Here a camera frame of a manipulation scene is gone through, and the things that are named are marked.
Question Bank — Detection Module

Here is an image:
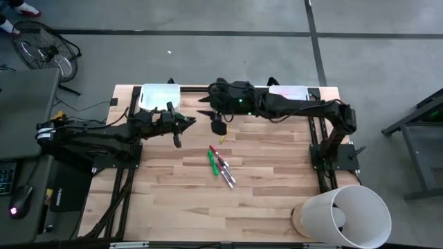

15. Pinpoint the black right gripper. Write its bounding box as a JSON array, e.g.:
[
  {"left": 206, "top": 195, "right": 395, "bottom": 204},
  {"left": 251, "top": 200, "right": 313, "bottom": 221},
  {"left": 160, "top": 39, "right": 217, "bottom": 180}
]
[{"left": 195, "top": 78, "right": 264, "bottom": 136}]

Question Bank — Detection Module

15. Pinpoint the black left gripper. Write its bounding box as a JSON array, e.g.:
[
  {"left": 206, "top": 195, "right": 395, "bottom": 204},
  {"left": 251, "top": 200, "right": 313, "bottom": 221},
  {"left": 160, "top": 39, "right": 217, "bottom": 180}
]
[{"left": 138, "top": 102, "right": 197, "bottom": 149}]

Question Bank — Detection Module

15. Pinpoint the green highlighter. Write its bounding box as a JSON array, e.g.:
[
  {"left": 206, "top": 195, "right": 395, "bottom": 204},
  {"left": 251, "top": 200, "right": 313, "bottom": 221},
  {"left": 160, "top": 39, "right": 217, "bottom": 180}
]
[{"left": 206, "top": 149, "right": 220, "bottom": 176}]

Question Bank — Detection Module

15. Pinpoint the yellow highlighter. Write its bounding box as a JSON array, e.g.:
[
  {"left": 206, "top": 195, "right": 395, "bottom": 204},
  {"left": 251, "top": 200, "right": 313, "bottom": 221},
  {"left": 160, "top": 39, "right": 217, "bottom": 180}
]
[{"left": 220, "top": 124, "right": 233, "bottom": 144}]

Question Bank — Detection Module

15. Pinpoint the white plastic bin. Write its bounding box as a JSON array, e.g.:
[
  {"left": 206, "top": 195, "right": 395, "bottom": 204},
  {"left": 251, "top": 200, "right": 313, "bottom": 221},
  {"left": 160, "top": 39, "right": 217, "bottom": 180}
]
[
  {"left": 269, "top": 84, "right": 310, "bottom": 102},
  {"left": 138, "top": 83, "right": 182, "bottom": 115}
]

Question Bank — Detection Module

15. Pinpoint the grey translucent plastic bin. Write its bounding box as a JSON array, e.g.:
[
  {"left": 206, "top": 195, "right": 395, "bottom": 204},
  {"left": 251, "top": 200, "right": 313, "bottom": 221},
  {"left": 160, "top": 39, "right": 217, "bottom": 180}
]
[{"left": 210, "top": 82, "right": 251, "bottom": 115}]

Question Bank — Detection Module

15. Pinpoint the maroon cap dry-erase marker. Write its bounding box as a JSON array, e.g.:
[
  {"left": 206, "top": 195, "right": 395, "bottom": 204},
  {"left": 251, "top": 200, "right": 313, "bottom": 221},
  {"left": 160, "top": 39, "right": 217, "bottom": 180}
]
[{"left": 216, "top": 162, "right": 235, "bottom": 190}]

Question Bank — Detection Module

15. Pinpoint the grey desk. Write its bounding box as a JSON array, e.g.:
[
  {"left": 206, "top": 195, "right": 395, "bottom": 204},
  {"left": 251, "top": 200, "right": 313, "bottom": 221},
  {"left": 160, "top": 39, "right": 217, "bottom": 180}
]
[{"left": 0, "top": 67, "right": 61, "bottom": 245}]

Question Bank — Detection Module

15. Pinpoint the black floor fan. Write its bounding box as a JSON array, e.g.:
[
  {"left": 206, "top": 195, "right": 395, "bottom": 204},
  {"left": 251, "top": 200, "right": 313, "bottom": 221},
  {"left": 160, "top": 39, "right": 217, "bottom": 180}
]
[{"left": 11, "top": 19, "right": 83, "bottom": 97}]

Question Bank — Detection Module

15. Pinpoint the black computer mouse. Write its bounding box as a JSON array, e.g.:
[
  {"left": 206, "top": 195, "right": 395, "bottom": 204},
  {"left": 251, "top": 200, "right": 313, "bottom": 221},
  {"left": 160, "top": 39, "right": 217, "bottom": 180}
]
[{"left": 8, "top": 183, "right": 35, "bottom": 220}]

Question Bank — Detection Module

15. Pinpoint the black keyboard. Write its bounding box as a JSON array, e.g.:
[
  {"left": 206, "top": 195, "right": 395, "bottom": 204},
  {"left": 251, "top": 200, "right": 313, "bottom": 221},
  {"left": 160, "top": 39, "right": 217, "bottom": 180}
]
[{"left": 0, "top": 160, "right": 18, "bottom": 197}]

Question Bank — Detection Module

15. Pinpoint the person's shoe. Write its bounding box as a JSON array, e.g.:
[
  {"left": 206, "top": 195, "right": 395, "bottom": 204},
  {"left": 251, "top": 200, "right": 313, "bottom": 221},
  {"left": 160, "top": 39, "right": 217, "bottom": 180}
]
[
  {"left": 0, "top": 15, "right": 17, "bottom": 35},
  {"left": 13, "top": 1, "right": 42, "bottom": 18}
]

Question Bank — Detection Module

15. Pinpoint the black metal cart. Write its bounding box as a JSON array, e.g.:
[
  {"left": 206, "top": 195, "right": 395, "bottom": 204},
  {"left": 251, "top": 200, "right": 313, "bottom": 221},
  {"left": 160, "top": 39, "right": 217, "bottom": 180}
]
[{"left": 380, "top": 88, "right": 443, "bottom": 202}]

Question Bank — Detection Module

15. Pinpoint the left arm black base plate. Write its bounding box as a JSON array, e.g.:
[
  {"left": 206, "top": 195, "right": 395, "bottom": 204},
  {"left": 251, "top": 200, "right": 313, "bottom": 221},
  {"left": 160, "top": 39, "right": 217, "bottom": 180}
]
[{"left": 90, "top": 142, "right": 143, "bottom": 170}]

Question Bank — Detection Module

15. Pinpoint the silver bracket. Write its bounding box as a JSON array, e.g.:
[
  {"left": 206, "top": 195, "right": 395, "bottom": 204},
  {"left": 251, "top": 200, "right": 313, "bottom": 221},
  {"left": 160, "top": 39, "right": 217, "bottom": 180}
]
[{"left": 109, "top": 241, "right": 150, "bottom": 249}]

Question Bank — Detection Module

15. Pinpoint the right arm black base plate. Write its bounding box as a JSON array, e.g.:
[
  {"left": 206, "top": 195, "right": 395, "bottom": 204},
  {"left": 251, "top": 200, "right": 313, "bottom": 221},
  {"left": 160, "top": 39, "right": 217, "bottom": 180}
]
[{"left": 309, "top": 142, "right": 361, "bottom": 173}]

